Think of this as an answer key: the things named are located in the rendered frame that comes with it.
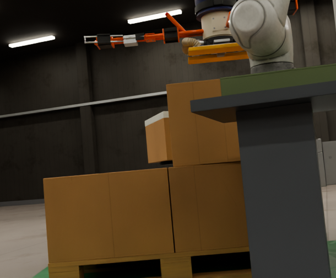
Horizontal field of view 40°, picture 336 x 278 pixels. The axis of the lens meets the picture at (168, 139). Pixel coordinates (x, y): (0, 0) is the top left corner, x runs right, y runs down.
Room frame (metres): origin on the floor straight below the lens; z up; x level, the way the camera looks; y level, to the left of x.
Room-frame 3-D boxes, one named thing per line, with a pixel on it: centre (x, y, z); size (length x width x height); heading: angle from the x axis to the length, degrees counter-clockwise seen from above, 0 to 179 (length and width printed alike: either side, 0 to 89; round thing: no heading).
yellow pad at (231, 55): (2.48, -0.32, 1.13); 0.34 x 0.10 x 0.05; 88
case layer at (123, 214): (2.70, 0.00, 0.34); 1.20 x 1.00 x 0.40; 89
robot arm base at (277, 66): (1.66, -0.42, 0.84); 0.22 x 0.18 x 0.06; 64
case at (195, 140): (2.38, -0.33, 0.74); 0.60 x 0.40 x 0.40; 85
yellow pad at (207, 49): (2.29, -0.31, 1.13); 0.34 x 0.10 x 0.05; 88
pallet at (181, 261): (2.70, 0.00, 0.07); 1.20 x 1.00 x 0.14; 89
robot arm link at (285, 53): (1.66, -0.40, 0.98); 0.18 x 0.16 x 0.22; 156
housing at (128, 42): (2.40, 0.15, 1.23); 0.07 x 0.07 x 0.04; 88
